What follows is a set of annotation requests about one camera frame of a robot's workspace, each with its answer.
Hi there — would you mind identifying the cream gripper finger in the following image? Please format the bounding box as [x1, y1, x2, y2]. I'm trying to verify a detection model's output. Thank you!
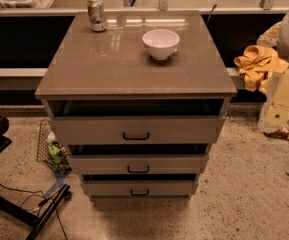
[258, 68, 289, 133]

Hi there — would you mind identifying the grey drawer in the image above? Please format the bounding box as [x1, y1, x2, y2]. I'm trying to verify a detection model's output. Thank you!
[81, 181, 198, 197]
[68, 154, 208, 175]
[49, 116, 225, 145]

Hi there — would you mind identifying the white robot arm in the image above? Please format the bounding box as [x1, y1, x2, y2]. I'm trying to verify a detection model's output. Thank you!
[258, 11, 289, 138]

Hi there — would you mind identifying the grey drawer cabinet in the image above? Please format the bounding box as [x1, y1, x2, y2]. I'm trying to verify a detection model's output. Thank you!
[34, 10, 238, 202]

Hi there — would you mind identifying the brown snack bag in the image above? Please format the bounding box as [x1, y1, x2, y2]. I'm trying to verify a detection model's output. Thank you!
[265, 126, 289, 141]

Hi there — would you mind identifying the yellow crumpled cloth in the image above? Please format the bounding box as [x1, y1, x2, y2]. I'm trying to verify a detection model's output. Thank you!
[234, 45, 289, 95]

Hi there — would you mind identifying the white ceramic bowl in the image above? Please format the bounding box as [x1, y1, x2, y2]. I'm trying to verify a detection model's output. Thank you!
[142, 29, 180, 60]

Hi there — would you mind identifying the green white soda can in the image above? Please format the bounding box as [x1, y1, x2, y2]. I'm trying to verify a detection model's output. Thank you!
[87, 0, 107, 32]

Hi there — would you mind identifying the green snack bag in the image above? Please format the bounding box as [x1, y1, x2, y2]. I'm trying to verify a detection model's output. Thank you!
[48, 141, 63, 165]

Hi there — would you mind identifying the blue tape strip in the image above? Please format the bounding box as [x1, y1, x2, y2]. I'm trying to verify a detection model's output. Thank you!
[44, 169, 71, 198]

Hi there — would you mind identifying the black chair base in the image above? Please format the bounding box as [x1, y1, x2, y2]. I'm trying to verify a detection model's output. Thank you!
[0, 115, 72, 240]

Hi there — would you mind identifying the wire mesh basket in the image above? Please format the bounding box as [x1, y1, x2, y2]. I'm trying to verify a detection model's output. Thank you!
[36, 119, 70, 172]

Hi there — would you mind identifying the black cable on floor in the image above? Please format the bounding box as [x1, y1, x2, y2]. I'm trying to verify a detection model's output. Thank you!
[0, 167, 68, 240]

